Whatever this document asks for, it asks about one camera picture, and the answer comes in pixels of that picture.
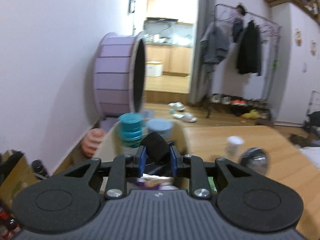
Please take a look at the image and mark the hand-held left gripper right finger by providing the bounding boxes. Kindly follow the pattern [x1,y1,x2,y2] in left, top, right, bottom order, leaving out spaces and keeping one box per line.
[169,145,253,201]

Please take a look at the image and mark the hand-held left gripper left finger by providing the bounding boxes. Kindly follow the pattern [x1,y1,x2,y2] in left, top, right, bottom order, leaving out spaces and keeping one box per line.
[62,146,147,201]

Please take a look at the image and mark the black foam roll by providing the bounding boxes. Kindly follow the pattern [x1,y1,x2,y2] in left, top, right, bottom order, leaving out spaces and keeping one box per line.
[140,131,169,166]

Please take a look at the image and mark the blue lidded toothpick jar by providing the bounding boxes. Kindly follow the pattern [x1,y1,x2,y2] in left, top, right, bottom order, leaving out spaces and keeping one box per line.
[146,118,174,141]

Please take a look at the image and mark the purple snack packet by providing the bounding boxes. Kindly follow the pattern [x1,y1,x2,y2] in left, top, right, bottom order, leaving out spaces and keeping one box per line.
[128,176,176,191]

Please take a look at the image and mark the green packet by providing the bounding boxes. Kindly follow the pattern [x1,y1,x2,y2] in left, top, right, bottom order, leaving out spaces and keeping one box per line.
[207,176,218,193]

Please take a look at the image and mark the white slipper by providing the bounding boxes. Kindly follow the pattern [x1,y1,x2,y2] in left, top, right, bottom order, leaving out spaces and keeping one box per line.
[172,112,198,124]
[168,102,186,113]

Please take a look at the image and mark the pink cat toy tower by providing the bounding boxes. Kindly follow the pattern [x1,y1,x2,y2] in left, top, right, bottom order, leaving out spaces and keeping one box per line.
[81,128,106,159]

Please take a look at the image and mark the white paper cup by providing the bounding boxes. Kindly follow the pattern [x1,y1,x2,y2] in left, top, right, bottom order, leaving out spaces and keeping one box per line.
[226,136,244,158]

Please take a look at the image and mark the shiny metal bowl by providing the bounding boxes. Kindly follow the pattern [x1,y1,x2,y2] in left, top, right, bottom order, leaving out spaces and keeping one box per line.
[238,148,271,176]

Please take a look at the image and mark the row of shoes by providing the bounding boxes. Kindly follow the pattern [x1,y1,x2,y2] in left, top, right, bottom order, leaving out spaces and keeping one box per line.
[209,93,271,108]

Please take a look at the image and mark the yellow plush toy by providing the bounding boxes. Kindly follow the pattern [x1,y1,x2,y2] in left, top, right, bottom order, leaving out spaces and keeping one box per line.
[241,109,259,120]

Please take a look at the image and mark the purple cat exercise wheel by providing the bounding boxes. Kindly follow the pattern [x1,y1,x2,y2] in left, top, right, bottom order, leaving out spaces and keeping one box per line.
[92,32,147,121]

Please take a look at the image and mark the white box with yellow lid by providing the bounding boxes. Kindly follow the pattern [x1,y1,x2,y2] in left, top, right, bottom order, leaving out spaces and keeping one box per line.
[145,61,164,78]

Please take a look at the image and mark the black lidded jar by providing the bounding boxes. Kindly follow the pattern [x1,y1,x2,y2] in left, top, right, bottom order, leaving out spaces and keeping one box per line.
[31,159,48,180]

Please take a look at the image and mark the wooden lower kitchen cabinets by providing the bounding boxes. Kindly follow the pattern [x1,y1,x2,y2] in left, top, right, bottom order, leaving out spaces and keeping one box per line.
[144,44,193,76]

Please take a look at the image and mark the wooden kitchen cabinets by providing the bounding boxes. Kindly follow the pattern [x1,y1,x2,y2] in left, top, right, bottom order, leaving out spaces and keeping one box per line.
[147,0,195,26]
[144,44,193,76]

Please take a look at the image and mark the grey jacket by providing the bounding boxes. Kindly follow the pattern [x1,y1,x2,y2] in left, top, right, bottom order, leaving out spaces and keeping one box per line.
[199,22,230,67]

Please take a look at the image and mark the dishes on kitchen counter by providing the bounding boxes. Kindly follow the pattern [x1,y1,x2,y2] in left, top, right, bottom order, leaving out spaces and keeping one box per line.
[144,33,175,44]

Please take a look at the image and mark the brown cardboard box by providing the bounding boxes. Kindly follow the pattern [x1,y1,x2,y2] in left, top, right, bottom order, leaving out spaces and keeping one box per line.
[0,149,38,203]

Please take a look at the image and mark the black coat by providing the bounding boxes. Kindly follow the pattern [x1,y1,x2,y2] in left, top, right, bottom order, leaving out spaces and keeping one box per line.
[236,19,263,77]

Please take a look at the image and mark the range hood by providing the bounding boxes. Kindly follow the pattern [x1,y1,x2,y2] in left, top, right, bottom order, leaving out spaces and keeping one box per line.
[147,17,179,22]

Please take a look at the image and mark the dark bag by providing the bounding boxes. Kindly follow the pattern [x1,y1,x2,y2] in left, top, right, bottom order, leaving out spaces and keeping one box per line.
[303,111,320,141]

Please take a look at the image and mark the metal clothes rack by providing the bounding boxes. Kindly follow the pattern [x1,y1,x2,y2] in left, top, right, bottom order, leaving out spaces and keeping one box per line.
[205,3,282,120]

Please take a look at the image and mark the dark blue garment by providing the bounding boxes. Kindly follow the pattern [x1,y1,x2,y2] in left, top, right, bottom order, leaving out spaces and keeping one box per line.
[231,4,247,43]

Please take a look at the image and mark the white wardrobe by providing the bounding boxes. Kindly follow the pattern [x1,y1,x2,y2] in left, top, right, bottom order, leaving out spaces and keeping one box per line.
[269,1,320,127]

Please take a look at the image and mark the grey curtain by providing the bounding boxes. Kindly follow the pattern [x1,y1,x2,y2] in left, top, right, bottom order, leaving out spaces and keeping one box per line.
[189,0,216,105]

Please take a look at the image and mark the wooden upper kitchen cabinets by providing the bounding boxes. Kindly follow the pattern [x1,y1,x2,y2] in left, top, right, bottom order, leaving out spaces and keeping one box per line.
[147,0,195,26]

